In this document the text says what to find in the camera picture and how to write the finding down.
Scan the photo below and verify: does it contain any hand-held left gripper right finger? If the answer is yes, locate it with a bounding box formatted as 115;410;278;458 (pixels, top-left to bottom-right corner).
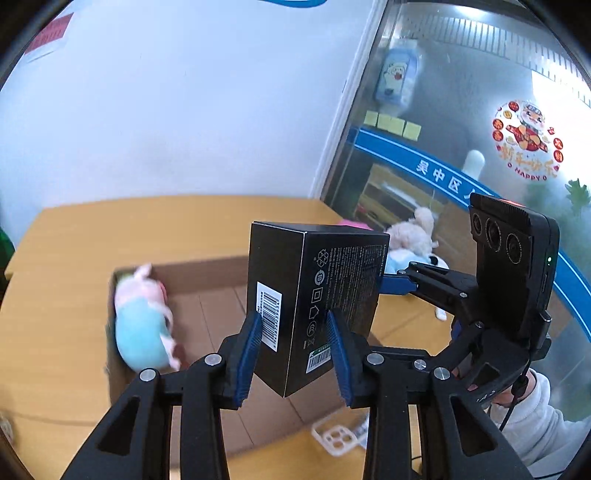
325;310;532;480

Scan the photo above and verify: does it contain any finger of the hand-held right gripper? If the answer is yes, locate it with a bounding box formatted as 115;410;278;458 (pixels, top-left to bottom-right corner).
379;261;478;333

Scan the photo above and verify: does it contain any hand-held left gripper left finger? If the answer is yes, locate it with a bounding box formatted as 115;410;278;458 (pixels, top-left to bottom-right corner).
60;311;264;480

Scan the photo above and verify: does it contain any cardboard box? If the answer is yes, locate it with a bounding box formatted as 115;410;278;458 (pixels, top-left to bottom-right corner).
104;255;384;462

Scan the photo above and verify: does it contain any black product box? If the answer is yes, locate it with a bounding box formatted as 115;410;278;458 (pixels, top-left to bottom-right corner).
247;222;391;398

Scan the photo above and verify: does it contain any white folding phone stand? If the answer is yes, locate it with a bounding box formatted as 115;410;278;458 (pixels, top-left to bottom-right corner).
311;408;370;457

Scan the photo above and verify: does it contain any light blue plush toy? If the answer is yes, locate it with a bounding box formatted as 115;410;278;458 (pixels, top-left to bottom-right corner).
385;249;416;274

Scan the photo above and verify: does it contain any white plush toy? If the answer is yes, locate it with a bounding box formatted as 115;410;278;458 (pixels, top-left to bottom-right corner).
418;251;451;271

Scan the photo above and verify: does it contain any cream plush toy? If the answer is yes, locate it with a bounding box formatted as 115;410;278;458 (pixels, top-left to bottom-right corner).
385;207;437;254

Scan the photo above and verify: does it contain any green leafy plant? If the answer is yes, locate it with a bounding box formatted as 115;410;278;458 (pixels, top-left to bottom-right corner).
566;179;591;215

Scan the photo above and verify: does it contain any blue and pink plush cow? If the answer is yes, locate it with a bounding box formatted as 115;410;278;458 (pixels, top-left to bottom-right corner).
113;263;183;370

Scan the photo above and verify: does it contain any white rounded object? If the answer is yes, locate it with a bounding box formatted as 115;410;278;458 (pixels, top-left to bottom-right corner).
464;150;485;178

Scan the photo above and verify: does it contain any blue glass band sticker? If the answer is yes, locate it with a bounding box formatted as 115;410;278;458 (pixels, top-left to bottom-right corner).
347;126;591;352

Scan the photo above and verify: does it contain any festive cartoon window sticker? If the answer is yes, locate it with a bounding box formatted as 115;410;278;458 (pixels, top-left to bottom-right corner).
492;99;566;183

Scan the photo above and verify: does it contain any blue cartoon poster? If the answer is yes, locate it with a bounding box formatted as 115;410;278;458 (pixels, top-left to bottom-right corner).
373;39;423;109

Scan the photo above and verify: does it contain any green covered surface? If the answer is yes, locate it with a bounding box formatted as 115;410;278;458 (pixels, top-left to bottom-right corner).
0;228;16;266

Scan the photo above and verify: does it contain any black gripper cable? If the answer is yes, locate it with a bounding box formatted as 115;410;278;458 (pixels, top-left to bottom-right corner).
499;376;529;432

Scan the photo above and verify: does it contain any grey glass partition frame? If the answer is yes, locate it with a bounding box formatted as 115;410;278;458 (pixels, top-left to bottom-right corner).
316;0;402;204

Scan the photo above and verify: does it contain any red paper wall notice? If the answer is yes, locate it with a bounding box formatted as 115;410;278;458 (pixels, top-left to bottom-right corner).
23;14;75;63

